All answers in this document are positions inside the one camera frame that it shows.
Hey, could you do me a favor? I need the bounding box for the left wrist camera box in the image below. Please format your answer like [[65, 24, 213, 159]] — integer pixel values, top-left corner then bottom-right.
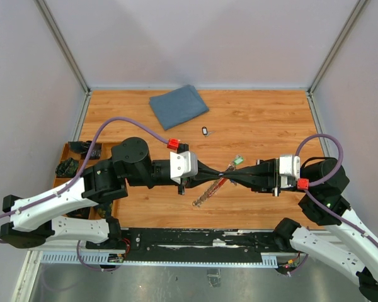
[[169, 151, 198, 184]]

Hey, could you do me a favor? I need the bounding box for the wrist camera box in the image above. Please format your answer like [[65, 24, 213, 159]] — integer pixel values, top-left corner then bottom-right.
[[278, 154, 301, 189], [169, 151, 198, 184]]

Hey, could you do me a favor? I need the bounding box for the black tagged key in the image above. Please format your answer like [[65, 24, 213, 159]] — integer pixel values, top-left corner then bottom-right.
[[202, 126, 215, 137]]

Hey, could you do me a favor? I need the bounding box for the dark patterned sock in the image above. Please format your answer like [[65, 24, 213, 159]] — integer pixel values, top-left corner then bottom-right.
[[68, 141, 102, 160]]

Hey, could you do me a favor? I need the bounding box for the dark floral sock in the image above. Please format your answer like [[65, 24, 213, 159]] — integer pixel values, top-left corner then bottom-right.
[[94, 202, 113, 219]]

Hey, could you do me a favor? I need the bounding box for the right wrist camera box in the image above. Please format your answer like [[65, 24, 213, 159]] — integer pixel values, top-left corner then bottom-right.
[[278, 154, 301, 189]]

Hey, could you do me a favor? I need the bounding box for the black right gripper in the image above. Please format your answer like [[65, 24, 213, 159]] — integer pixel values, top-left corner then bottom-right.
[[220, 156, 312, 194]]

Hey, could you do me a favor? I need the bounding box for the green patterned sock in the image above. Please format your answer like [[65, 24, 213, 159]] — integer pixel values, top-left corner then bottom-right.
[[55, 157, 79, 178]]

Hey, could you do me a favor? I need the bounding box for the red-handled metal key organizer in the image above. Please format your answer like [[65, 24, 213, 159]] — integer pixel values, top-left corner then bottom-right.
[[192, 160, 238, 208]]

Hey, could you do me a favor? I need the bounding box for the folded blue cloth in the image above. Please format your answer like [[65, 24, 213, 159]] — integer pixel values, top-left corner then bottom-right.
[[149, 85, 209, 130]]

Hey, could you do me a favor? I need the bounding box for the green tagged key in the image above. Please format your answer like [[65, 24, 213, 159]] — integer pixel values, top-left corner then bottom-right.
[[233, 155, 244, 165]]

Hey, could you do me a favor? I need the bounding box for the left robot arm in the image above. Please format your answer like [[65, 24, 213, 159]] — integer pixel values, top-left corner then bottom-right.
[[0, 137, 222, 249]]

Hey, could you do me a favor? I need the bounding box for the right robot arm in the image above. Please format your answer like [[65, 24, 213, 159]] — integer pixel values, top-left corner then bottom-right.
[[218, 155, 378, 301]]

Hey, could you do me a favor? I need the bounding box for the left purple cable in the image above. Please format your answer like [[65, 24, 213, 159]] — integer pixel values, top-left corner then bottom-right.
[[0, 116, 180, 243]]

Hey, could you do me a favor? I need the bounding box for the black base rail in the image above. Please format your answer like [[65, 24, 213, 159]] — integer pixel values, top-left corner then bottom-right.
[[85, 228, 312, 264]]

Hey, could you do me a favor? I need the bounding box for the wooden compartment tray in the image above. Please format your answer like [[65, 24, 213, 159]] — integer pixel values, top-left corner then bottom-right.
[[53, 142, 120, 220]]

